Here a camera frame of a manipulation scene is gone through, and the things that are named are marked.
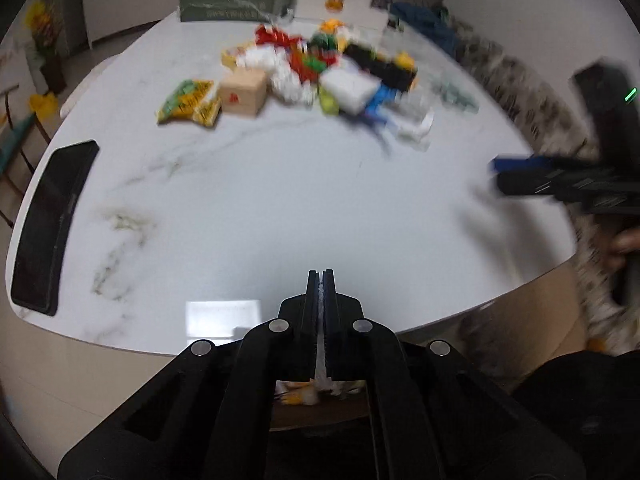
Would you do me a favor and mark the yellow green snack packet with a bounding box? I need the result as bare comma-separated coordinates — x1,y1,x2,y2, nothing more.
156,79,222,129

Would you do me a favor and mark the dark flower vase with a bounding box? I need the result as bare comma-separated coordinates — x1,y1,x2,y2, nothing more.
40,55,69,94

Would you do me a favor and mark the blue garment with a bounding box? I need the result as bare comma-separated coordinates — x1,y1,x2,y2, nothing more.
390,2,464,59

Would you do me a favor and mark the blue wrapper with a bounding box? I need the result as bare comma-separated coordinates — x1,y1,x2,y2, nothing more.
362,85,402,127

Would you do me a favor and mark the white box with yellow print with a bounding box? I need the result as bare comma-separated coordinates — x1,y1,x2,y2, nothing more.
294,0,390,32

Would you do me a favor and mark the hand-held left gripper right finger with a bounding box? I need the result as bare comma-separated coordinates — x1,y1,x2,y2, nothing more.
322,269,586,480

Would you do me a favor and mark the small brown cube box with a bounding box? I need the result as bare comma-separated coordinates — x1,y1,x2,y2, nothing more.
218,67,269,119

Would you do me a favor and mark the person's leg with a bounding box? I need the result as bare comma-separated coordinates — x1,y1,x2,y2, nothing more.
477,265,587,397

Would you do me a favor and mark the dark wooden chair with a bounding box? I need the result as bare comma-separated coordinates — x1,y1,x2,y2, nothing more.
0,85,51,228

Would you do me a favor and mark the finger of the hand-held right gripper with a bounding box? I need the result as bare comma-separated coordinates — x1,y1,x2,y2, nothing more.
497,172,640,215
491,155,609,174

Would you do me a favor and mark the black smartphone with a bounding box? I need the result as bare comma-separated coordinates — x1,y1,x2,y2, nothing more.
10,140,100,317

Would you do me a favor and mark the white square box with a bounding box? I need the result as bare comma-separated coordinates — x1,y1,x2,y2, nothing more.
319,67,381,116

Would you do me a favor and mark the red wrapper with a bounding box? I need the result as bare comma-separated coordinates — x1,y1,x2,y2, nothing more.
255,25,304,52

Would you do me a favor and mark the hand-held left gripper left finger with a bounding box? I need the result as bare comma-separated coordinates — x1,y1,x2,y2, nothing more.
57,270,321,480

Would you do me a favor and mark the person's right hand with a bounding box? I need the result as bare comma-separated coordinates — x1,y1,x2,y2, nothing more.
612,227,640,262

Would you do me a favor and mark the yellow flower bouquet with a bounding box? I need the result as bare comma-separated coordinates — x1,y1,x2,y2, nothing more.
25,0,69,59

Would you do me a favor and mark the green wrapper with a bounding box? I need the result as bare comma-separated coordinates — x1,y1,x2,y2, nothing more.
307,31,347,57

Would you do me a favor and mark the white crumpled tissue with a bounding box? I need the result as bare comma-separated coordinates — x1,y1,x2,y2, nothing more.
270,60,319,107
235,45,282,72
395,104,436,152

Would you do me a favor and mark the grey green crumpled paper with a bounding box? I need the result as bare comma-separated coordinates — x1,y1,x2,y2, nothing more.
432,77,481,114

